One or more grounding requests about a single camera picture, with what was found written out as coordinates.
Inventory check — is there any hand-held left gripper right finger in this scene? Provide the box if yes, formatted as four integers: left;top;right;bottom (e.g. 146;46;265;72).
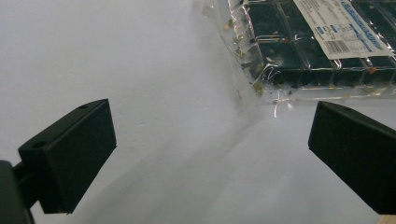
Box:
307;100;396;216

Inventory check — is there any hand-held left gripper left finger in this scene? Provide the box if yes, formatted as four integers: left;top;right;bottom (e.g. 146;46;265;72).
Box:
17;98;118;215

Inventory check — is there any clear packet of dark squares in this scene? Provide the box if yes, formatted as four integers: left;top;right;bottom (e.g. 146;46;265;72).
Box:
199;0;396;122

